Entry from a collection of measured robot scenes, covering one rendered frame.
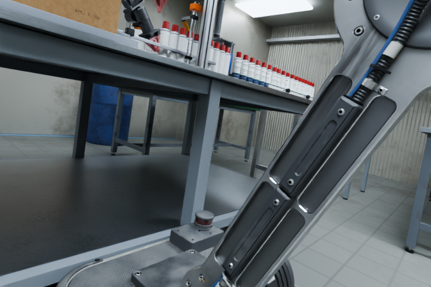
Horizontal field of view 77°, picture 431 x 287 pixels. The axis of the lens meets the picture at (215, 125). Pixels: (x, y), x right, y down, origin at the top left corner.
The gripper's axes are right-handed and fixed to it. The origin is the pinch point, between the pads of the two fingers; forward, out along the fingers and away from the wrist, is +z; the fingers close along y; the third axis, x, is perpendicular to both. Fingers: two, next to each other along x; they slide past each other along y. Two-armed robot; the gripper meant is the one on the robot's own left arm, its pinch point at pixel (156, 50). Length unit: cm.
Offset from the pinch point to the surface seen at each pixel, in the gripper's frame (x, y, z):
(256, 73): -67, -2, 48
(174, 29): -13.7, -1.5, -5.0
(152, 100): -44, 110, 67
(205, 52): -14.7, -16.6, 8.1
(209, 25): -22.6, -16.5, -1.9
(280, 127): -320, 172, 311
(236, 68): -49, -2, 34
